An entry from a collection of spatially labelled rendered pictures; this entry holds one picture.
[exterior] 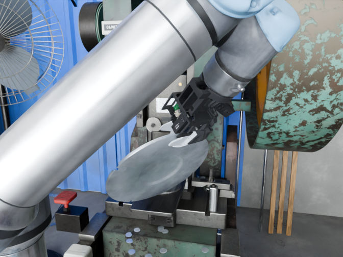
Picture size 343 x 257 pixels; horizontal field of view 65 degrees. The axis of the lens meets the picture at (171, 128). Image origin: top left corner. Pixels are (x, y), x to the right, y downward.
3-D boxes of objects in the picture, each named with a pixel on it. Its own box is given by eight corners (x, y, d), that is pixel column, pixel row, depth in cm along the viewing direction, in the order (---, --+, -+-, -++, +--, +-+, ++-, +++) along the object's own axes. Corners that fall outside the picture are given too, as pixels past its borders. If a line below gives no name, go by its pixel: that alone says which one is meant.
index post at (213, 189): (216, 212, 94) (218, 186, 91) (207, 211, 94) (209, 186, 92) (217, 207, 96) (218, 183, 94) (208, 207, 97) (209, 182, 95)
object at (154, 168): (84, 205, 66) (83, 202, 66) (164, 199, 87) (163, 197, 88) (154, 125, 54) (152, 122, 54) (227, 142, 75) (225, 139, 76)
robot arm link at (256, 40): (254, -23, 38) (301, 8, 40) (212, 39, 46) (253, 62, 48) (257, 0, 33) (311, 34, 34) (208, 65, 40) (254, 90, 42)
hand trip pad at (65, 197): (69, 221, 92) (67, 201, 90) (53, 219, 93) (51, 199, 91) (80, 210, 99) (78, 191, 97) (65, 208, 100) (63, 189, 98)
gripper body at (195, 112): (158, 109, 54) (187, 67, 46) (190, 105, 59) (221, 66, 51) (175, 142, 51) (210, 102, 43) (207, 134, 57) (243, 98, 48)
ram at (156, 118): (185, 158, 93) (186, 70, 85) (143, 155, 96) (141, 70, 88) (191, 143, 109) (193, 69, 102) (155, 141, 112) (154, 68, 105)
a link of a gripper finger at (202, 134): (179, 132, 59) (199, 108, 53) (186, 131, 60) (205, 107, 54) (190, 150, 58) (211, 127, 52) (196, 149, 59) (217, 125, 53)
